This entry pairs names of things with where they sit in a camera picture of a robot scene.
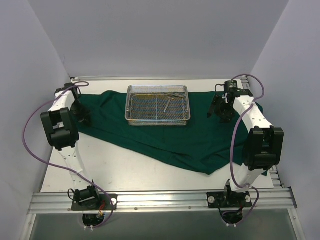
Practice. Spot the green surgical cloth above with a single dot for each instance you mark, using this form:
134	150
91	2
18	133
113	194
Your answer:
203	145

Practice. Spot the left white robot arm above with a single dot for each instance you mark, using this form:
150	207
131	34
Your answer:
61	131

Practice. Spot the metal mesh tray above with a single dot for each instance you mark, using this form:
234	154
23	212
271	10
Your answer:
145	105

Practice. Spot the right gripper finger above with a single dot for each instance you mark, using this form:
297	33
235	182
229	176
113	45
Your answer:
225	118
213	105

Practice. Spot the steel surgical scissors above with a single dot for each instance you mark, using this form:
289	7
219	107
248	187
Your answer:
174	95

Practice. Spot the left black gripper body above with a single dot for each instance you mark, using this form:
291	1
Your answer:
81	116

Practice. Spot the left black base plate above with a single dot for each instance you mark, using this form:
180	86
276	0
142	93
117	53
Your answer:
94	204

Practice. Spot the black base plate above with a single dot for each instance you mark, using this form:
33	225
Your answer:
94	204
219	199

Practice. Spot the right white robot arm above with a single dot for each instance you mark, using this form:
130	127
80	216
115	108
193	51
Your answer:
263	146

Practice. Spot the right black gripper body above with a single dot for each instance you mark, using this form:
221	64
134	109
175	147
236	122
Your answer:
217	102

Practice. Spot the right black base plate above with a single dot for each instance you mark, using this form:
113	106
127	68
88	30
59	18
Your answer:
219	199

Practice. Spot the steel tweezers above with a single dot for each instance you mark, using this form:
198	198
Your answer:
167	104

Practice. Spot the aluminium frame rail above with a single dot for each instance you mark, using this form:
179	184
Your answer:
158	201

